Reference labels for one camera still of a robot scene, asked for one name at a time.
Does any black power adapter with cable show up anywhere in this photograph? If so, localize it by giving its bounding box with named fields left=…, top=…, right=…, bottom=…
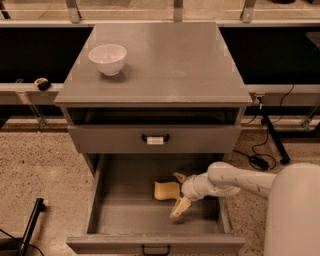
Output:
left=233, top=130, right=277, bottom=171

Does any yellow sponge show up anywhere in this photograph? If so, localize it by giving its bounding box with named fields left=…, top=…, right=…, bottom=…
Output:
left=154, top=182, right=180, bottom=201

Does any black bar lower left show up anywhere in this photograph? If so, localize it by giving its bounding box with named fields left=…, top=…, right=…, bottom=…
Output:
left=16, top=198, right=45, bottom=256

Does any grey drawer cabinet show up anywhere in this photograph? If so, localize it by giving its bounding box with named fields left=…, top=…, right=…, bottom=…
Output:
left=55, top=23, right=251, bottom=172

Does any open grey middle drawer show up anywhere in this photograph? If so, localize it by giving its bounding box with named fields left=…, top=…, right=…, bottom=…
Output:
left=67, top=154, right=245, bottom=256

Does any metal rail frame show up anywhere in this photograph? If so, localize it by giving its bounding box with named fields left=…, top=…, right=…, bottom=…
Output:
left=0, top=0, right=320, bottom=106

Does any closed grey top drawer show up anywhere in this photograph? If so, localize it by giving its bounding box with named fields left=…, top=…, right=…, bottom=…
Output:
left=68, top=125, right=241, bottom=154

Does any white ceramic bowl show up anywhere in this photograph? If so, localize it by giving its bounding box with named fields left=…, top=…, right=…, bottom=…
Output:
left=88, top=44, right=127, bottom=76

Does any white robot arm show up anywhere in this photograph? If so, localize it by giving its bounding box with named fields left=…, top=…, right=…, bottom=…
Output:
left=171, top=162, right=320, bottom=256

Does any black stand leg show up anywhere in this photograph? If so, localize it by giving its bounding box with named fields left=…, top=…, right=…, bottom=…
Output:
left=260, top=108, right=290, bottom=165

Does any yellow black tape measure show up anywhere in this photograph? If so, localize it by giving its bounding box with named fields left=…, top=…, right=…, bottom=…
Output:
left=34, top=78, right=51, bottom=91

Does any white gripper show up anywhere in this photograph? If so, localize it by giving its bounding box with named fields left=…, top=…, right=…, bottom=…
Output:
left=170, top=172, right=203, bottom=218

